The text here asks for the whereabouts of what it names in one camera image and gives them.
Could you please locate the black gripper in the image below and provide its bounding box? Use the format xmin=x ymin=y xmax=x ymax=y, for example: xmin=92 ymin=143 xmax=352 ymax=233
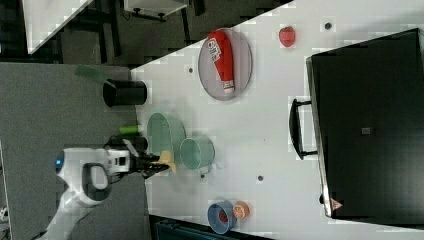
xmin=129 ymin=154 xmax=169 ymax=178

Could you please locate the peeled yellow toy banana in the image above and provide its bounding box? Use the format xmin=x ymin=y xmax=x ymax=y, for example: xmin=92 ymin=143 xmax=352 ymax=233
xmin=157 ymin=151 xmax=177 ymax=174

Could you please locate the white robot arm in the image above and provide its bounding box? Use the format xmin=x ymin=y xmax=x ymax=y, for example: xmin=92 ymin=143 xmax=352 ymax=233
xmin=31 ymin=148 xmax=176 ymax=240

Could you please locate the green mug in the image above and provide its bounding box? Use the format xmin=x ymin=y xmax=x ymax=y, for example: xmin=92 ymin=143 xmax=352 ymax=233
xmin=180 ymin=136 xmax=215 ymax=175

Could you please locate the black round cup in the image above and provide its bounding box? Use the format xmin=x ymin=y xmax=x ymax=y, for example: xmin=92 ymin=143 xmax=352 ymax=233
xmin=104 ymin=135 xmax=148 ymax=152

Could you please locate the green plastic colander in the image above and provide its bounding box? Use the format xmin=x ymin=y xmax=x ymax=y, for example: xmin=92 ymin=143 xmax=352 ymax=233
xmin=147 ymin=112 xmax=186 ymax=161

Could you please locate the green plastic bottle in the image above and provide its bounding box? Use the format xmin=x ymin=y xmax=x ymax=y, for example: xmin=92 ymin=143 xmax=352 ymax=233
xmin=119 ymin=125 xmax=144 ymax=135

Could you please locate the black cylindrical container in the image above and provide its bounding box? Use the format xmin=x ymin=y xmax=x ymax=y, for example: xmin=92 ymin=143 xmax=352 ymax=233
xmin=103 ymin=79 xmax=148 ymax=107

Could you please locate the blue bowl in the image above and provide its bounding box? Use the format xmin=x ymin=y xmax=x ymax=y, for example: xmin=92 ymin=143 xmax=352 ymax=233
xmin=207 ymin=200 xmax=237 ymax=234

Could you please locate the small red toy fruit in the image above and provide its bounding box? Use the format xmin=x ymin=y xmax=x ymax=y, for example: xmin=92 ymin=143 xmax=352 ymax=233
xmin=219 ymin=210 xmax=228 ymax=222

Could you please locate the orange toy fruit half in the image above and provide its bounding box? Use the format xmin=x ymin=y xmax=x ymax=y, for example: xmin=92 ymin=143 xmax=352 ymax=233
xmin=233 ymin=201 xmax=250 ymax=219

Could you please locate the green spatula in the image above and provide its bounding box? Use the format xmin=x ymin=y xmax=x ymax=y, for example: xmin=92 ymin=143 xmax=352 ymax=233
xmin=75 ymin=65 xmax=107 ymax=84

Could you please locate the grey round plate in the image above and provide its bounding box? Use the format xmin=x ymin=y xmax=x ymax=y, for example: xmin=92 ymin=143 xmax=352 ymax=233
xmin=198 ymin=28 xmax=252 ymax=101

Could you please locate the red ketchup bottle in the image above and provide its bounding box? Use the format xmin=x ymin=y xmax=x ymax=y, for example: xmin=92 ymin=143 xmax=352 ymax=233
xmin=206 ymin=30 xmax=235 ymax=94

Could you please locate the white side table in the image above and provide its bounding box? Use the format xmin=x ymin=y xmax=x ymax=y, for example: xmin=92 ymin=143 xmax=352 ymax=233
xmin=123 ymin=0 xmax=190 ymax=22

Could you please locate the red toy strawberry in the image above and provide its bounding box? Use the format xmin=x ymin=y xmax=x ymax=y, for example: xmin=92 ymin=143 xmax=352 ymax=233
xmin=279 ymin=26 xmax=296 ymax=47

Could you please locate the silver toaster oven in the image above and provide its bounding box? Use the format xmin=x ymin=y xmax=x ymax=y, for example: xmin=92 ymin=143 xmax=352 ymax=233
xmin=305 ymin=28 xmax=424 ymax=229

